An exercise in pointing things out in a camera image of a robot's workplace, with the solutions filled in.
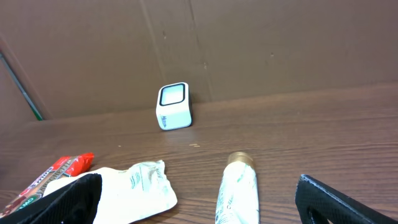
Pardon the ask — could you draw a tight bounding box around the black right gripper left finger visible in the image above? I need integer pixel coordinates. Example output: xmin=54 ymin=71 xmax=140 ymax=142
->
xmin=1 ymin=174 xmax=102 ymax=224

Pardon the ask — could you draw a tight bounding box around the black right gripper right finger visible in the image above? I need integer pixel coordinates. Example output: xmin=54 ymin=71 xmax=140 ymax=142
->
xmin=295 ymin=174 xmax=397 ymax=224

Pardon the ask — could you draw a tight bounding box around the clear plastic pouch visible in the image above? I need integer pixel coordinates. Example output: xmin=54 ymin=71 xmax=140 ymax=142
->
xmin=42 ymin=159 xmax=178 ymax=224

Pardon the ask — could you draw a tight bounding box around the orange spaghetti packet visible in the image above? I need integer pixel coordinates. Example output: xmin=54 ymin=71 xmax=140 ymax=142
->
xmin=1 ymin=152 xmax=95 ymax=218

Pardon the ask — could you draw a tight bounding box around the white barcode scanner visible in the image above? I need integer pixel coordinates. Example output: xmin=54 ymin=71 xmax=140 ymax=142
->
xmin=155 ymin=82 xmax=193 ymax=131

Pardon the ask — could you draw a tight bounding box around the green and grey pole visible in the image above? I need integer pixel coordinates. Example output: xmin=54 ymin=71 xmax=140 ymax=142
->
xmin=1 ymin=54 xmax=44 ymax=121

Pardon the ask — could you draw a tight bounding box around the white tube with gold cap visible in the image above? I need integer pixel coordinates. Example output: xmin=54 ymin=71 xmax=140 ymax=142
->
xmin=215 ymin=152 xmax=260 ymax=224

